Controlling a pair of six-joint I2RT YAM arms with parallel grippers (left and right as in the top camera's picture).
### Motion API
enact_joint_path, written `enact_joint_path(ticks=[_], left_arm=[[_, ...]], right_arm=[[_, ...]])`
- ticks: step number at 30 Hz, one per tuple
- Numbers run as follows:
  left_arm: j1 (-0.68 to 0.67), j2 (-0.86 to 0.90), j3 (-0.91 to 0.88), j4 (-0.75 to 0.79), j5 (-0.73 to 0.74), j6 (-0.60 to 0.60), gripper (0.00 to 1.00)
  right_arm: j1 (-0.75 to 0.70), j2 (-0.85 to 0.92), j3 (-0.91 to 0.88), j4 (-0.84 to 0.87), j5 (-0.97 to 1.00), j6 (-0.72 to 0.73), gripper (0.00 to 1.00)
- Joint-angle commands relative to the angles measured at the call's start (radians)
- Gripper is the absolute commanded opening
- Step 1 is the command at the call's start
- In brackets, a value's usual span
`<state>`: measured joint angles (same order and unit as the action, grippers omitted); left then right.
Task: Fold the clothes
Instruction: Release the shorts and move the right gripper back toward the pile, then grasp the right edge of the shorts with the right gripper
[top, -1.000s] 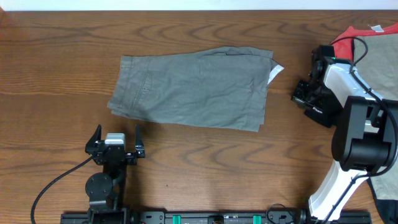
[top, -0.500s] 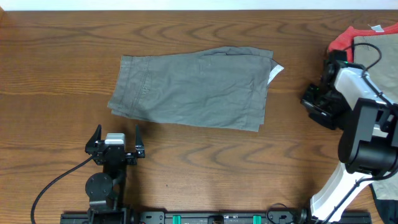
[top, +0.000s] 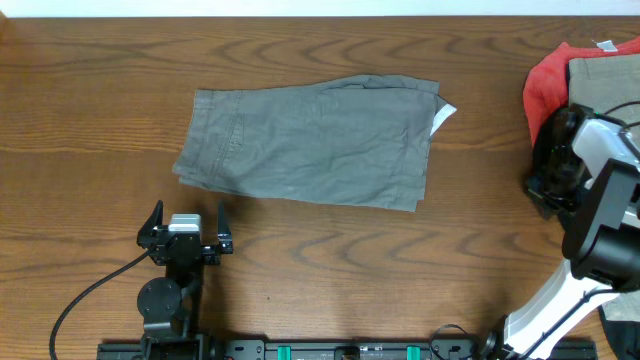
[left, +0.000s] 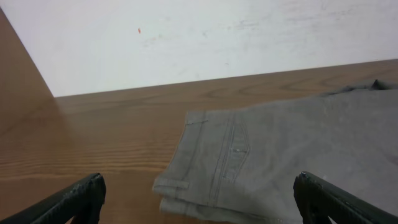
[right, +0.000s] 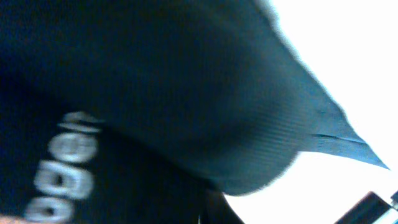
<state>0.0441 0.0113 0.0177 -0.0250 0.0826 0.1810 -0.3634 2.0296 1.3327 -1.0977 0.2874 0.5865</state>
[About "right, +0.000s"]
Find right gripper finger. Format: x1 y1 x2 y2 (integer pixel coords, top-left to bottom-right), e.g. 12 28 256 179
335 192 397 224

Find black garment with white logo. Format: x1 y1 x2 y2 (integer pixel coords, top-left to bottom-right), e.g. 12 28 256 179
1 0 383 223

